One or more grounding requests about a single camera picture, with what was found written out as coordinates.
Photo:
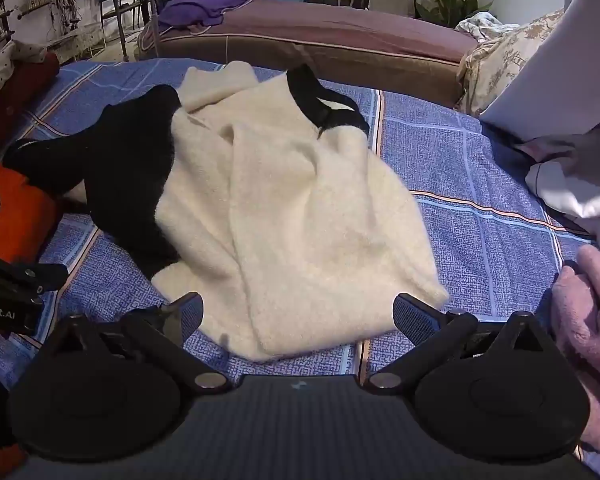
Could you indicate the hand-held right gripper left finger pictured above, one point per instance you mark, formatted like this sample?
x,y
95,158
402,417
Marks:
x,y
192,315

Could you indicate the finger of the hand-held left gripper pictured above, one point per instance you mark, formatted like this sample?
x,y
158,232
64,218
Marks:
x,y
30,272

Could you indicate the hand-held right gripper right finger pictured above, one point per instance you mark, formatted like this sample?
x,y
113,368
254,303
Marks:
x,y
411,317

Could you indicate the cream and black sweater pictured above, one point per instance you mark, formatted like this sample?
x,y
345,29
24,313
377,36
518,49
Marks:
x,y
290,210

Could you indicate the orange cloth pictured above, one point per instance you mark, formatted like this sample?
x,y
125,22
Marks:
x,y
15,210

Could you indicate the blue plaid bedsheet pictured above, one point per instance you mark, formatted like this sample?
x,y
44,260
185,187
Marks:
x,y
480,185

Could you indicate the dark red cloth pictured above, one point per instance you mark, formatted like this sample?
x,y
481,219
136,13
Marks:
x,y
15,110

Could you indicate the pink fleece cloth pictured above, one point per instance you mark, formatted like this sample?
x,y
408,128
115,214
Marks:
x,y
585,340

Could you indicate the white dotted cloth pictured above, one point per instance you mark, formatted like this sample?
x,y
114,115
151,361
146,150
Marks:
x,y
0,67

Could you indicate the crumpled white garment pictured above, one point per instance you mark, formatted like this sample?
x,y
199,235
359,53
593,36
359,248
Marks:
x,y
575,185

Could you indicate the beige floral quilt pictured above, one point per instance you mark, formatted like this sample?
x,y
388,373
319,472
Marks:
x,y
510,65

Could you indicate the mauve covered bed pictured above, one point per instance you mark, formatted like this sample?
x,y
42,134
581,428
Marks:
x,y
355,50

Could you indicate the wooden chair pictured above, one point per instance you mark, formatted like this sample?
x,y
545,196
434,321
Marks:
x,y
125,10

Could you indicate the thin metal pole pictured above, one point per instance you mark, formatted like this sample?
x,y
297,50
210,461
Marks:
x,y
153,10

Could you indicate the purple cloth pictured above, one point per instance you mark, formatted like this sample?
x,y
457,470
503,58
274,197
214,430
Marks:
x,y
195,12

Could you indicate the large white sheet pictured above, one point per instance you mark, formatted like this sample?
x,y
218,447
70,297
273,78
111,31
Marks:
x,y
570,60

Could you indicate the green potted plant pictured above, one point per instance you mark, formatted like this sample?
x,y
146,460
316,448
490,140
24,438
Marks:
x,y
450,10

